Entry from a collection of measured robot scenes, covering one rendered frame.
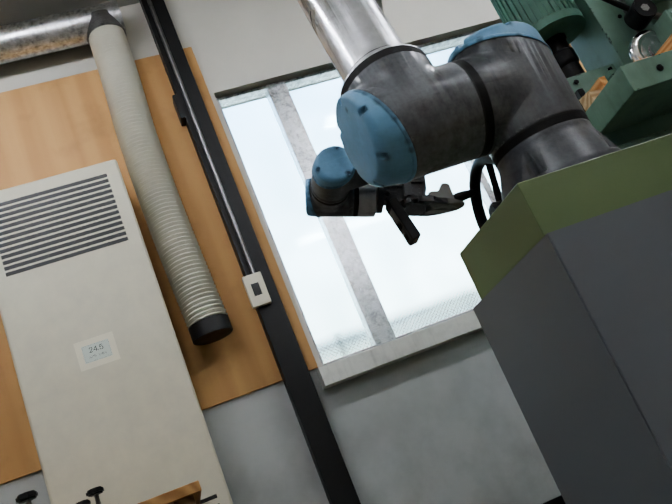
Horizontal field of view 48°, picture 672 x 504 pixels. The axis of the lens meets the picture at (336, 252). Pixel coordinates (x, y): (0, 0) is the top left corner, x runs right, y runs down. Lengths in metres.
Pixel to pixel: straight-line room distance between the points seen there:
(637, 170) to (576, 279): 0.19
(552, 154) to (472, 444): 2.04
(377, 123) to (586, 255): 0.33
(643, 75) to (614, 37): 0.46
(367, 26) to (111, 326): 1.73
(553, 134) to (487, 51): 0.16
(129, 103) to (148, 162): 0.28
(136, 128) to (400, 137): 2.15
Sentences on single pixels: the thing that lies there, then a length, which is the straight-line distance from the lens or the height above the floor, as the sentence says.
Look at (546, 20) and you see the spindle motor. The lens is 2.00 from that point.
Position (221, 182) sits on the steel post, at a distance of 3.10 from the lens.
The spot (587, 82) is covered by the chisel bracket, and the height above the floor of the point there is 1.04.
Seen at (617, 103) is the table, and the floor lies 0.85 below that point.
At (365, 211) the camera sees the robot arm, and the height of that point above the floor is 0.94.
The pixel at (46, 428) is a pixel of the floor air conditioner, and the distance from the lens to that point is 2.64.
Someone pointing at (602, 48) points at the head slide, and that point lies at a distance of 2.07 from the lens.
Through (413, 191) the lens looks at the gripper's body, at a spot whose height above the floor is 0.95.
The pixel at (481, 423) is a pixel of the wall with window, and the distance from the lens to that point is 3.03.
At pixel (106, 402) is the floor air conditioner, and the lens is 2.62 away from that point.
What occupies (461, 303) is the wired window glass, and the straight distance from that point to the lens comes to 3.21.
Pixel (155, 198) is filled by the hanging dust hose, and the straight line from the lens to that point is 2.96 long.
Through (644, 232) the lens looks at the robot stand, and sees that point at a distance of 1.00.
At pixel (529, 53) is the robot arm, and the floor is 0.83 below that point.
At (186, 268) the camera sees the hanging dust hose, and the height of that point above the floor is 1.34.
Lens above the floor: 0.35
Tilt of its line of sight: 18 degrees up
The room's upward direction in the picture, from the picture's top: 23 degrees counter-clockwise
